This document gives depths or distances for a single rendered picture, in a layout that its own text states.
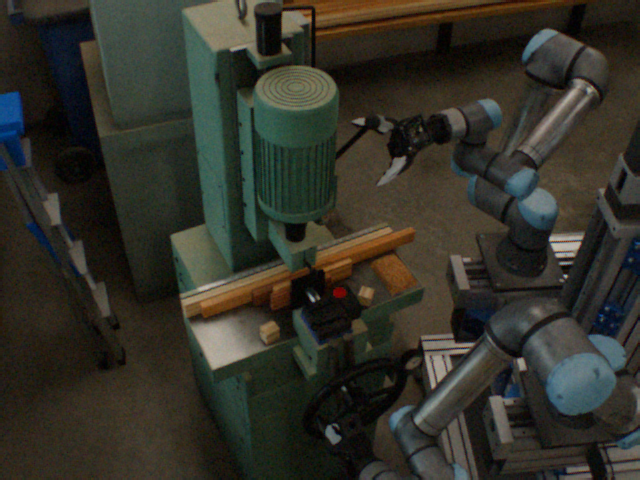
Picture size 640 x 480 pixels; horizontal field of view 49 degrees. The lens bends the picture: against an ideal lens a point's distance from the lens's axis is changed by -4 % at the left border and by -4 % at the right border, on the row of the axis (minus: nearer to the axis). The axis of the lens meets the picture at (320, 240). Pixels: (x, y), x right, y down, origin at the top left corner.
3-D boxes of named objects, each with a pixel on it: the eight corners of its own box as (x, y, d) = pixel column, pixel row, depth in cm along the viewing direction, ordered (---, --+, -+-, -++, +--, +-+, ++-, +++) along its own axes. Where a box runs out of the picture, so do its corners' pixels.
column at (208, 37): (231, 275, 204) (211, 52, 153) (203, 225, 218) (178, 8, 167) (302, 250, 212) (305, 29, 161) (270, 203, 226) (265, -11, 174)
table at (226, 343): (227, 415, 168) (226, 402, 164) (183, 323, 187) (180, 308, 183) (442, 325, 189) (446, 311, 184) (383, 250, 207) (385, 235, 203)
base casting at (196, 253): (245, 401, 186) (243, 382, 180) (171, 255, 221) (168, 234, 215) (393, 340, 201) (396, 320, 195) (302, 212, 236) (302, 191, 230)
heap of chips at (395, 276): (391, 295, 188) (392, 288, 186) (367, 263, 196) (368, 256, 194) (419, 284, 191) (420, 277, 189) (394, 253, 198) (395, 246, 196)
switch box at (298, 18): (288, 84, 180) (288, 27, 169) (272, 64, 187) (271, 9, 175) (310, 78, 182) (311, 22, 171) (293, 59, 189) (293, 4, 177)
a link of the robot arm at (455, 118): (442, 114, 169) (456, 146, 168) (426, 119, 167) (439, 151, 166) (457, 103, 162) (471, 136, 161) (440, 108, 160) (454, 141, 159)
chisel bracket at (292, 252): (291, 277, 180) (291, 254, 174) (268, 241, 188) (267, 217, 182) (318, 268, 182) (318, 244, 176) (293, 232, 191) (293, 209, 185)
